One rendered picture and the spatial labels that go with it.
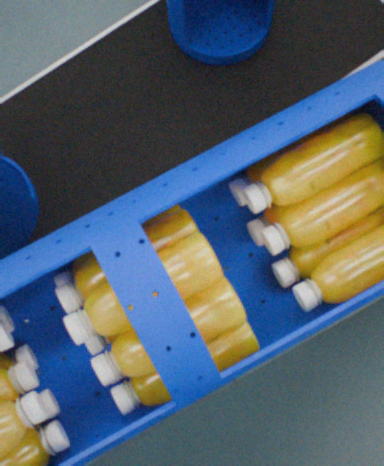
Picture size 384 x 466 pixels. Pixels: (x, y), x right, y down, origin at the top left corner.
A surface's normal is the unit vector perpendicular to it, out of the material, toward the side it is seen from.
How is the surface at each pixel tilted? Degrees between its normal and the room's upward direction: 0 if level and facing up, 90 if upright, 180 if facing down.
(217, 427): 0
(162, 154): 0
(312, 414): 0
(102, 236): 34
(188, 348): 39
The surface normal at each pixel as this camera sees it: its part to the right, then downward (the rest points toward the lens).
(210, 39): -0.01, -0.25
